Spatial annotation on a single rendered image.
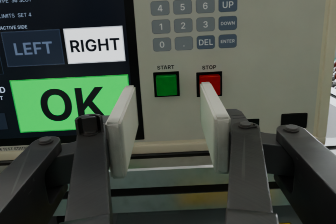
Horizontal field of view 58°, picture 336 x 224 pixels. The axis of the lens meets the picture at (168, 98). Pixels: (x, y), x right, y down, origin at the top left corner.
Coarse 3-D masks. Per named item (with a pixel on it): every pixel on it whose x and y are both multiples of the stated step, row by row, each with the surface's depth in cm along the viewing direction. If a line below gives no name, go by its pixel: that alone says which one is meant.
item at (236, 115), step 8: (232, 112) 17; (240, 112) 17; (232, 120) 16; (240, 120) 16; (264, 136) 14; (272, 136) 14; (264, 144) 13; (272, 144) 13; (264, 152) 13; (272, 152) 13; (280, 152) 13; (272, 160) 13; (280, 160) 13; (288, 160) 13; (272, 168) 13; (280, 168) 13; (288, 168) 13
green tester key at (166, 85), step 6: (156, 78) 26; (162, 78) 26; (168, 78) 26; (174, 78) 26; (156, 84) 26; (162, 84) 26; (168, 84) 26; (174, 84) 26; (156, 90) 27; (162, 90) 27; (168, 90) 27; (174, 90) 27
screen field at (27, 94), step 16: (16, 80) 27; (32, 80) 27; (48, 80) 27; (64, 80) 27; (80, 80) 27; (96, 80) 27; (112, 80) 27; (16, 96) 27; (32, 96) 27; (48, 96) 27; (64, 96) 27; (80, 96) 27; (96, 96) 27; (112, 96) 27; (16, 112) 28; (32, 112) 28; (48, 112) 28; (64, 112) 28; (80, 112) 28; (96, 112) 28; (32, 128) 28; (48, 128) 28; (64, 128) 28
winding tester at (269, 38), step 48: (144, 0) 25; (192, 0) 25; (240, 0) 25; (288, 0) 25; (144, 48) 26; (192, 48) 26; (240, 48) 26; (288, 48) 26; (144, 96) 27; (192, 96) 27; (240, 96) 27; (288, 96) 27; (0, 144) 29; (144, 144) 29; (192, 144) 29
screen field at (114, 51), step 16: (0, 32) 26; (16, 32) 26; (32, 32) 26; (48, 32) 26; (64, 32) 26; (80, 32) 26; (96, 32) 26; (112, 32) 26; (16, 48) 26; (32, 48) 26; (48, 48) 26; (64, 48) 26; (80, 48) 26; (96, 48) 26; (112, 48) 26; (16, 64) 26; (32, 64) 26; (48, 64) 26
